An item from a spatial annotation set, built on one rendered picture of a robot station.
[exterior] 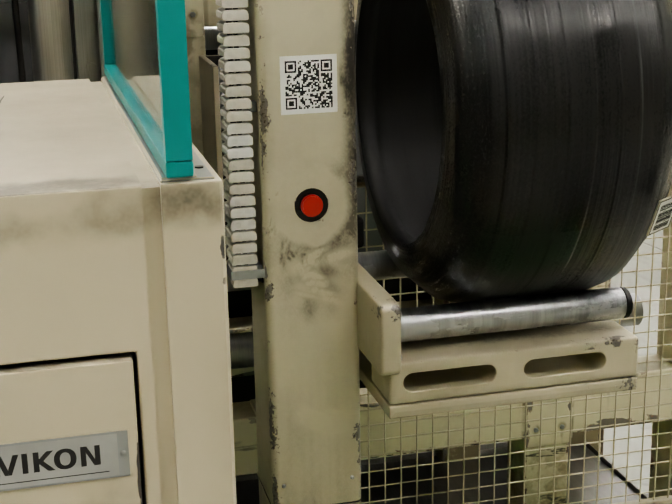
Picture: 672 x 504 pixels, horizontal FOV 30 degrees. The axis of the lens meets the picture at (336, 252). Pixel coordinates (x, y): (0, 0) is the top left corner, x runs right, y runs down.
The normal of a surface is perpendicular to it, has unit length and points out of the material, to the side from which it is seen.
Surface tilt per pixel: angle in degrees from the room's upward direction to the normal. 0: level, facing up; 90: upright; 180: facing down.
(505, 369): 90
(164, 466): 90
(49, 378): 90
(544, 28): 66
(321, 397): 90
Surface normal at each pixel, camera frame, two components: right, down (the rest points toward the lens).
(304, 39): 0.25, 0.26
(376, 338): -0.97, 0.08
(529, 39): 0.22, -0.11
